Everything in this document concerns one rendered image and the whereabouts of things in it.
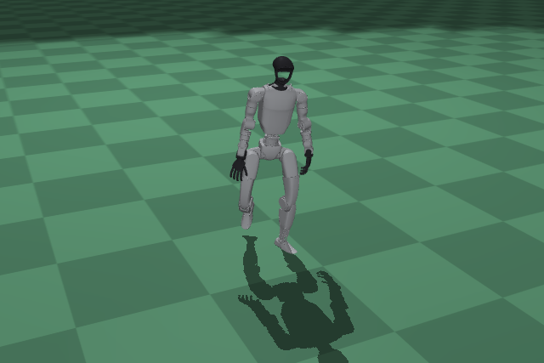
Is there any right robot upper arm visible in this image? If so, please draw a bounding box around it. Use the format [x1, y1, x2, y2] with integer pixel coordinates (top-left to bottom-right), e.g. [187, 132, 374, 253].
[244, 88, 265, 130]

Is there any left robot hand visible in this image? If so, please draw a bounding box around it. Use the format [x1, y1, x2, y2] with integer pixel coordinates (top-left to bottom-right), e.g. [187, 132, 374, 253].
[300, 149, 313, 175]

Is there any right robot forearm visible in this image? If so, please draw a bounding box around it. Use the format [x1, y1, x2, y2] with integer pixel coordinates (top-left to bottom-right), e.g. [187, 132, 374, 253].
[237, 118, 251, 156]

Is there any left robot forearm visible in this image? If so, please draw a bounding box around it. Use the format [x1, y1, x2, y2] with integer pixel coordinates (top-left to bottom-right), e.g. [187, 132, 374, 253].
[300, 123, 314, 155]

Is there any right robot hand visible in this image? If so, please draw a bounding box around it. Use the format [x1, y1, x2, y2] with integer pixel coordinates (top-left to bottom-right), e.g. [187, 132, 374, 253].
[229, 151, 247, 181]

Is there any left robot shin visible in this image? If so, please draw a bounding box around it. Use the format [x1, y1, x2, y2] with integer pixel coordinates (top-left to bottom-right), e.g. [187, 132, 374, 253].
[279, 204, 296, 243]

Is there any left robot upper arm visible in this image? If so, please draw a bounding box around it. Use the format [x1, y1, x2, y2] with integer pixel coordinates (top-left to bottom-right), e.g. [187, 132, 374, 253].
[295, 88, 311, 130]

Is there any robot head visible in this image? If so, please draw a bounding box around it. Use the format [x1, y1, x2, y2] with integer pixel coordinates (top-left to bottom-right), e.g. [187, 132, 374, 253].
[269, 56, 294, 91]

